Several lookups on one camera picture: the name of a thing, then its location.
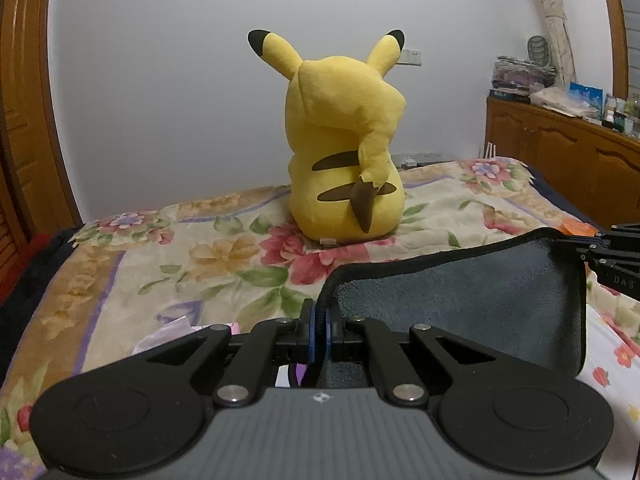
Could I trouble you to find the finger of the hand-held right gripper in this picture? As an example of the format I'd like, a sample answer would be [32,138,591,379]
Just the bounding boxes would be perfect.
[554,237,640,275]
[595,223,640,252]

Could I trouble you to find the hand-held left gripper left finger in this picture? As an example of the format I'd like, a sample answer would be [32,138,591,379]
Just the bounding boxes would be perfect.
[132,300,318,408]

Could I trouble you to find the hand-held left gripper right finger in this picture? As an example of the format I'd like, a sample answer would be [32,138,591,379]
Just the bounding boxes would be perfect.
[325,307,503,407]

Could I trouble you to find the grey towel with black edge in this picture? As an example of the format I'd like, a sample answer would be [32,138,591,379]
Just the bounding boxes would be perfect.
[320,227,590,377]

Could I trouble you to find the orange object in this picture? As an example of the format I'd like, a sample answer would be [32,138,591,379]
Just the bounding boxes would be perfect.
[559,217,599,237]

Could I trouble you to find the wooden cabinet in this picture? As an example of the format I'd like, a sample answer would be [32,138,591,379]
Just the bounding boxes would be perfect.
[484,96,640,231]

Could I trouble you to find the group of small bottles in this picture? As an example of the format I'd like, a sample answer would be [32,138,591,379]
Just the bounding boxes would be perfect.
[601,92,640,138]

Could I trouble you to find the pink and white cloth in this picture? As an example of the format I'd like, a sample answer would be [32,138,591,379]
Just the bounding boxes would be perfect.
[134,314,242,357]

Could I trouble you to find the blue box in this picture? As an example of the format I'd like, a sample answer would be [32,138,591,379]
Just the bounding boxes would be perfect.
[568,81,604,122]

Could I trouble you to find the floral blanket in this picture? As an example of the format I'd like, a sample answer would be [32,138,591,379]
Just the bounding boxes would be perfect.
[0,158,640,480]

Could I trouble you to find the yellow plush toy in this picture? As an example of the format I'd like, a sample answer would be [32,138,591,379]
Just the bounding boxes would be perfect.
[247,29,407,247]

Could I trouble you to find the stack of magazines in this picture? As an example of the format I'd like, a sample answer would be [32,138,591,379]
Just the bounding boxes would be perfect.
[489,55,557,105]

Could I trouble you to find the power strip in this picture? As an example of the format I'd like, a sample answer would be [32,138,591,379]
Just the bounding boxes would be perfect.
[400,151,452,169]

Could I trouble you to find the grey oval fan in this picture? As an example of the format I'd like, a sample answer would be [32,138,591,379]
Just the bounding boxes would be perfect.
[527,35,552,67]

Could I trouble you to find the pale patterned curtain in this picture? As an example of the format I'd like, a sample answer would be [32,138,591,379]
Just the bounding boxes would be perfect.
[529,0,582,87]

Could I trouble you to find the dark cloth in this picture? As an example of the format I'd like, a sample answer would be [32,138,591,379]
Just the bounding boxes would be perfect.
[0,227,80,376]

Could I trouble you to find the wooden wardrobe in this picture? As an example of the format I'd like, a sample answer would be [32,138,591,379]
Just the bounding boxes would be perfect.
[0,0,85,266]

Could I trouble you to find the wooden door frame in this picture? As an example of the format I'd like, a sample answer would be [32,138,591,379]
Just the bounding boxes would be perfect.
[596,0,632,98]

